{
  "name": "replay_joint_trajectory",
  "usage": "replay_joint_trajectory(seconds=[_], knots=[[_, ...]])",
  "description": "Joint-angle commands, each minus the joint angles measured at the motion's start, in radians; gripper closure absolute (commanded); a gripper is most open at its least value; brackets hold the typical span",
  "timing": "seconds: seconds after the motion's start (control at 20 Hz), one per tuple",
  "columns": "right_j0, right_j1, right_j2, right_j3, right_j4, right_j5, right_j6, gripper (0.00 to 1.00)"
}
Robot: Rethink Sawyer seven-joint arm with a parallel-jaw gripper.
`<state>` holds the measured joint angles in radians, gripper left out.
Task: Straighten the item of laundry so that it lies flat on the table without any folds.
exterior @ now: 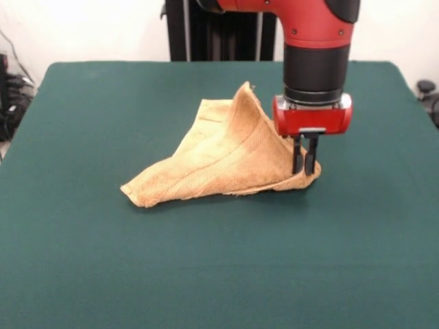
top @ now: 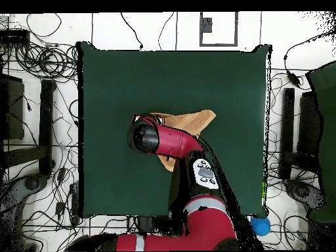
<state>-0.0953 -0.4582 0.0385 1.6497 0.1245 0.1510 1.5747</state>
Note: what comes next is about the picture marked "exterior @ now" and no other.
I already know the dark green table cloth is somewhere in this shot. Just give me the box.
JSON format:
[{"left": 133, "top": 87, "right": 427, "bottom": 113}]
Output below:
[{"left": 0, "top": 60, "right": 439, "bottom": 329}]

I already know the dark wheeled stand base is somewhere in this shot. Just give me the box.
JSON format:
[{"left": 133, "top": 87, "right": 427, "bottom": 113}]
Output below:
[
  {"left": 3, "top": 73, "right": 37, "bottom": 141},
  {"left": 416, "top": 79, "right": 439, "bottom": 130}
]

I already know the tan terry towel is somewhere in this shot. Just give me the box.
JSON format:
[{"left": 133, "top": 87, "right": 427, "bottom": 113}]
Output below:
[{"left": 119, "top": 81, "right": 323, "bottom": 209}]

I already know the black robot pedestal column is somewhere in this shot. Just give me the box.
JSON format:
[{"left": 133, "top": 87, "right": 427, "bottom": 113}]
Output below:
[{"left": 166, "top": 0, "right": 285, "bottom": 62}]

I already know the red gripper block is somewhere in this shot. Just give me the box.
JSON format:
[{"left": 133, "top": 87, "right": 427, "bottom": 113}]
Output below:
[{"left": 272, "top": 93, "right": 354, "bottom": 175}]

